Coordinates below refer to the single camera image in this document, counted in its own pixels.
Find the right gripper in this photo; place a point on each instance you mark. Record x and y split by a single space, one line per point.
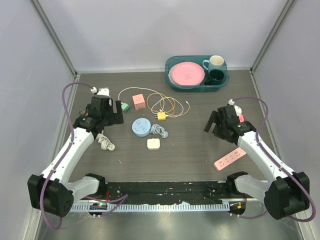
214 118

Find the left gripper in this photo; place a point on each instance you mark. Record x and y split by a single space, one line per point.
116 118

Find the pink cube socket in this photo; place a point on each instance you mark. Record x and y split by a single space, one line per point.
139 101

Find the pink power strip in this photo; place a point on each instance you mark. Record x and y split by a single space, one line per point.
229 158

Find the dark green cube socket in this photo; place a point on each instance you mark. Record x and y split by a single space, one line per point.
84 112

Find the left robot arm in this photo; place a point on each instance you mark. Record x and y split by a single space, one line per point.
52 191

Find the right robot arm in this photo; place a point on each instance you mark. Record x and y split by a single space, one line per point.
284 192

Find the green charger plug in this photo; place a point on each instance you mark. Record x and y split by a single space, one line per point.
125 107

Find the yellow charger plug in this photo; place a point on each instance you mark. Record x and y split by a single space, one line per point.
161 116

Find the round blue power strip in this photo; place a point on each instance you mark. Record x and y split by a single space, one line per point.
141 127

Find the teal plastic bin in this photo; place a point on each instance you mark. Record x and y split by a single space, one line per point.
204 86

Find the dark green mug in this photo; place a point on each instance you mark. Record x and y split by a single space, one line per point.
215 77

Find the white square charger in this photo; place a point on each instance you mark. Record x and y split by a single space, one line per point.
153 143

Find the pink plate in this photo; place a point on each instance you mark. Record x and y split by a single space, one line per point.
187 74

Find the light blue mug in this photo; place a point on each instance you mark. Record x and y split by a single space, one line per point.
215 62

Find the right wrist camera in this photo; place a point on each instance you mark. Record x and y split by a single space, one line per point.
238 110

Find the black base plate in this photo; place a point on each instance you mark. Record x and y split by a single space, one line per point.
169 193

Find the slotted cable duct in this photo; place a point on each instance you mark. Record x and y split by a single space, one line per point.
95 207

